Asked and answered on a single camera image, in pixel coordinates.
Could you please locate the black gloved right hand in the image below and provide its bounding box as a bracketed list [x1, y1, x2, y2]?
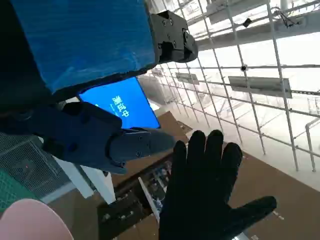
[158, 129, 278, 240]

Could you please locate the bare left hand, blue tape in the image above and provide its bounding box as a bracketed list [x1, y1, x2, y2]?
[0, 0, 200, 176]

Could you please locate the green cutting mat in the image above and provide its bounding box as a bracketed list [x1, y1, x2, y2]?
[0, 168, 42, 213]

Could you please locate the white metal pipe frame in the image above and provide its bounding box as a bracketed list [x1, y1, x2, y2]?
[138, 0, 320, 173]

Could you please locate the cluttered dark shelf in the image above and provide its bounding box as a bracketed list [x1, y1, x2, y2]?
[97, 149, 176, 240]

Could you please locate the long ceiling light panel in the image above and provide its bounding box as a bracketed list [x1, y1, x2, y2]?
[228, 75, 293, 99]
[174, 72, 200, 85]

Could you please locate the large blue screen monitor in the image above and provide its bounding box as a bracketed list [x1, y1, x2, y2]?
[77, 76, 161, 131]

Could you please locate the pink bowl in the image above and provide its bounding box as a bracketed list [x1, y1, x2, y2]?
[0, 198, 75, 240]

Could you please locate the white air unit, red light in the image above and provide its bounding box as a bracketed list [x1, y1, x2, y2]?
[0, 131, 117, 205]

